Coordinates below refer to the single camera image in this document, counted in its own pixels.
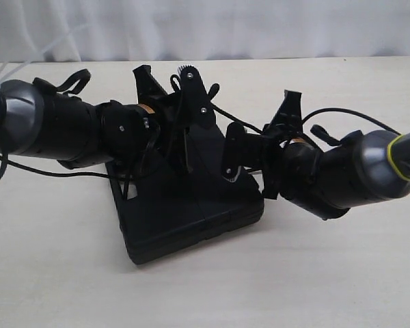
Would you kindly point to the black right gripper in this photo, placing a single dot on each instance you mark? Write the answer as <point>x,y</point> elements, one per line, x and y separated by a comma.
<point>281,150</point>

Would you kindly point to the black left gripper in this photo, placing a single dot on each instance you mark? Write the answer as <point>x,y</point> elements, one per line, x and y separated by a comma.
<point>169,122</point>

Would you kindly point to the black plastic carry case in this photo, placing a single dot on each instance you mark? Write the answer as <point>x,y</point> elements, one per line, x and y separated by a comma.
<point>172,212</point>

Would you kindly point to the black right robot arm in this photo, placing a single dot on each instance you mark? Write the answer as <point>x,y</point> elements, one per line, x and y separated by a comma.
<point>358,169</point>

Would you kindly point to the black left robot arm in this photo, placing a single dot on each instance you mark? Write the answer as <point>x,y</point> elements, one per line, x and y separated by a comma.
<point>42,120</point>

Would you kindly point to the white backdrop curtain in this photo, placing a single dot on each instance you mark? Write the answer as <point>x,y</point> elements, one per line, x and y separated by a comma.
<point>203,30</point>

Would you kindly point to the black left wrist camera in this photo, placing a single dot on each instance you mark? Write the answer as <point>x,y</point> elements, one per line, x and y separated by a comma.
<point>196,105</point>

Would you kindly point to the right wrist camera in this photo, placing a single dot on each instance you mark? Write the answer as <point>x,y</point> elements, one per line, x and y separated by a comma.
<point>232,151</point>

